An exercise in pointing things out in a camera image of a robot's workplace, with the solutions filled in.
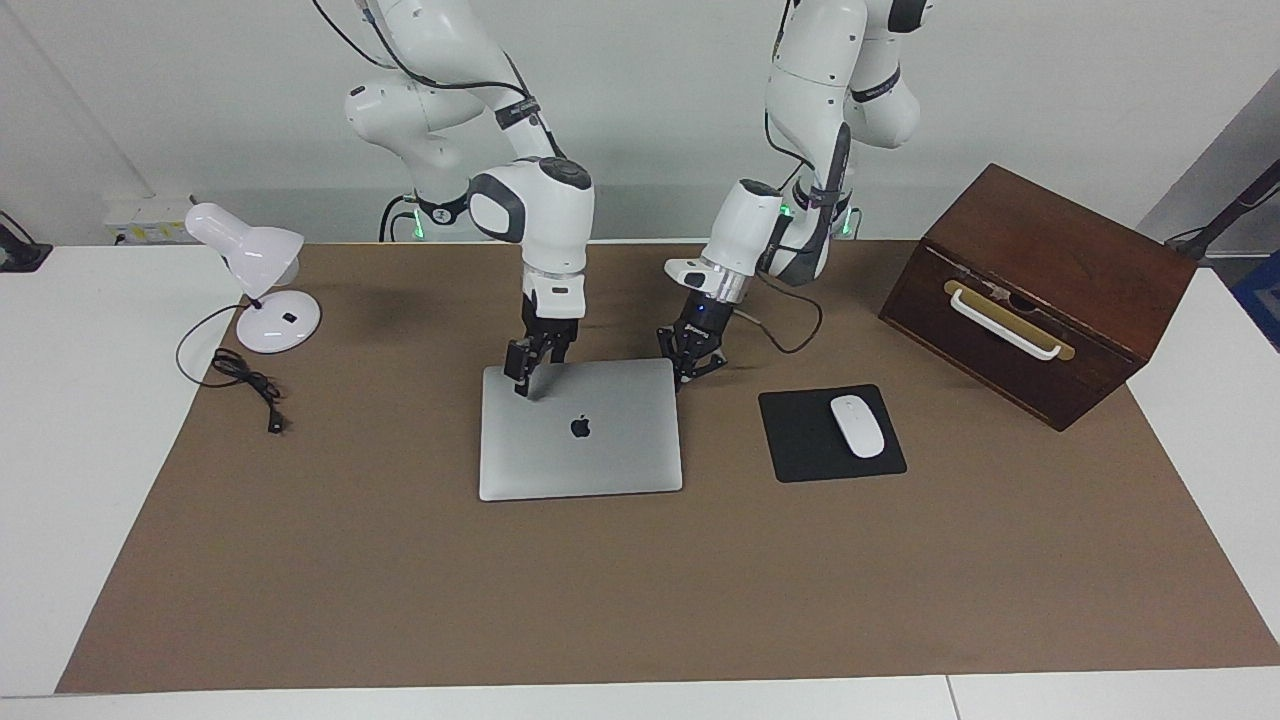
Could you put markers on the black stand pole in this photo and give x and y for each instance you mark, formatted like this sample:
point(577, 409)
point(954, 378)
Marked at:
point(1235, 210)

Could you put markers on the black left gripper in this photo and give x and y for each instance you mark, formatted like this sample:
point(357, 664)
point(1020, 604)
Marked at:
point(705, 320)

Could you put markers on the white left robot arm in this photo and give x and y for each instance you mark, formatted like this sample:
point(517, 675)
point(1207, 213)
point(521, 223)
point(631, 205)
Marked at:
point(820, 80)

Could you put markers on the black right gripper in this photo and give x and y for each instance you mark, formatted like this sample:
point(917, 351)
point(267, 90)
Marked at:
point(550, 330)

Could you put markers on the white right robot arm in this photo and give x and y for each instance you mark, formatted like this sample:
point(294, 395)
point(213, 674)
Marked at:
point(540, 215)

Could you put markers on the dark wooden box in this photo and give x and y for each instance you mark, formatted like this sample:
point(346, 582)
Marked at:
point(1080, 300)

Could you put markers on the blue crate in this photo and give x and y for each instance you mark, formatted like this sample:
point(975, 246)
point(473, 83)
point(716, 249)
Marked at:
point(1262, 300)

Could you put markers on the white power strip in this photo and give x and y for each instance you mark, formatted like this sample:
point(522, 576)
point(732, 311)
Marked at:
point(150, 215)

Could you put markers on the black mouse pad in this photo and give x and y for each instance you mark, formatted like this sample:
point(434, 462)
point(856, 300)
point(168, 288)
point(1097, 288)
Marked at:
point(800, 440)

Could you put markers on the silver laptop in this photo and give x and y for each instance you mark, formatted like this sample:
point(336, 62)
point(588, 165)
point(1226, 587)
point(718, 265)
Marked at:
point(580, 440)

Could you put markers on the white computer mouse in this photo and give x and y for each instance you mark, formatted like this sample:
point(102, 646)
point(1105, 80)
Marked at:
point(858, 427)

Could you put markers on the white desk lamp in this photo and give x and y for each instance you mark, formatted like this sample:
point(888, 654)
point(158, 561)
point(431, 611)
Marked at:
point(265, 250)

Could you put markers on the brown table mat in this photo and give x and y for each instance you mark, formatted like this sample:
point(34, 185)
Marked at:
point(640, 590)

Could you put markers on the black bracket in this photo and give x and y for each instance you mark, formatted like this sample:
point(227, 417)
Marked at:
point(20, 255)

